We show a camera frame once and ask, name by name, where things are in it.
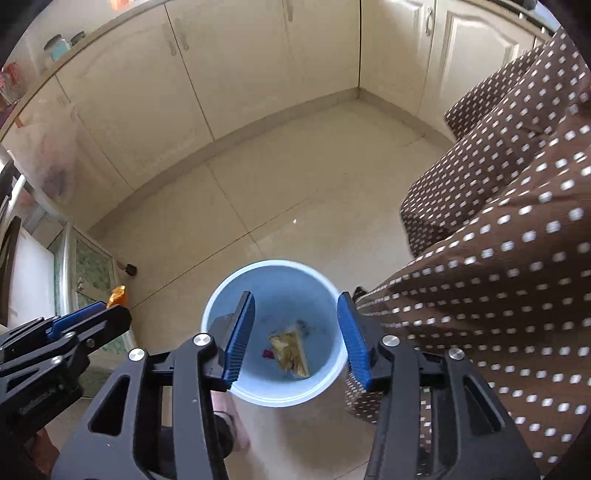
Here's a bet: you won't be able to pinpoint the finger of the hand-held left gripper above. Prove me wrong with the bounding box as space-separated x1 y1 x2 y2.
0 302 109 356
0 307 133 393

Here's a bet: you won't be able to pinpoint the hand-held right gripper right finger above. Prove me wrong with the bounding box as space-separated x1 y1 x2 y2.
336 291 541 480

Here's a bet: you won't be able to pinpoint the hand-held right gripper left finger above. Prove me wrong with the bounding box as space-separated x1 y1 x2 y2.
51 290 257 480

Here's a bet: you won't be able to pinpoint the light blue plastic bin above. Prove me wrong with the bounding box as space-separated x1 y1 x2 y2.
200 260 348 408

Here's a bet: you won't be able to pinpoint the yellow crumpled snack wrapper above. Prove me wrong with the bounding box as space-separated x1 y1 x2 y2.
269 325 311 380

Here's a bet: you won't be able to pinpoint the pink slipper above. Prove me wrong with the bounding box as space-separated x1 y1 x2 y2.
212 397 252 457

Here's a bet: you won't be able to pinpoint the person in striped trousers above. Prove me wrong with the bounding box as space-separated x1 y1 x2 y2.
344 25 591 476

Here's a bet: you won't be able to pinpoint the translucent plastic bag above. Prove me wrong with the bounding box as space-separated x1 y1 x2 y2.
9 99 79 201

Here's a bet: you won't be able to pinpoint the cream kitchen cabinet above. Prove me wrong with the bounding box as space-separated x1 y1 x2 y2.
0 0 362 222
359 0 555 139

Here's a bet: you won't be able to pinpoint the red packets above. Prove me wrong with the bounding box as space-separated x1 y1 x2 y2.
0 62 24 106

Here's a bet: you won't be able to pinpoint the teal storage jar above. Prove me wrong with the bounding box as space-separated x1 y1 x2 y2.
44 36 70 63

